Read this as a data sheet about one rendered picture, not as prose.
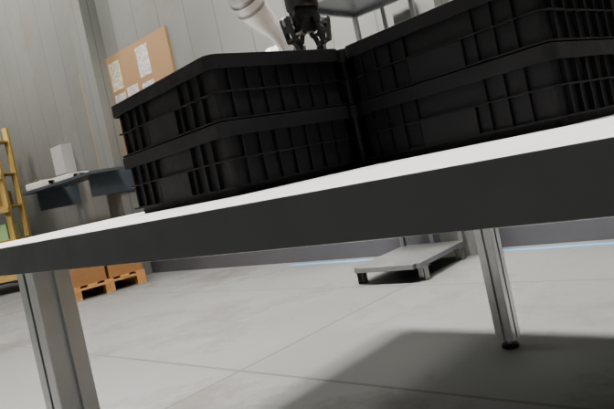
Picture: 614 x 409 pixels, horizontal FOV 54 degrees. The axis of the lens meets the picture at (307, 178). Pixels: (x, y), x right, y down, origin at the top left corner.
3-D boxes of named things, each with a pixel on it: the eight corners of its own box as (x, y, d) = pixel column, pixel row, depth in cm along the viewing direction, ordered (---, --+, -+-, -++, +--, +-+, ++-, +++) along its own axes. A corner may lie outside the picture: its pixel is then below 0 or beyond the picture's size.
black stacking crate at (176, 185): (132, 215, 127) (119, 160, 127) (248, 190, 146) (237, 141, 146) (237, 195, 96) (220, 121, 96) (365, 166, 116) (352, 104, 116)
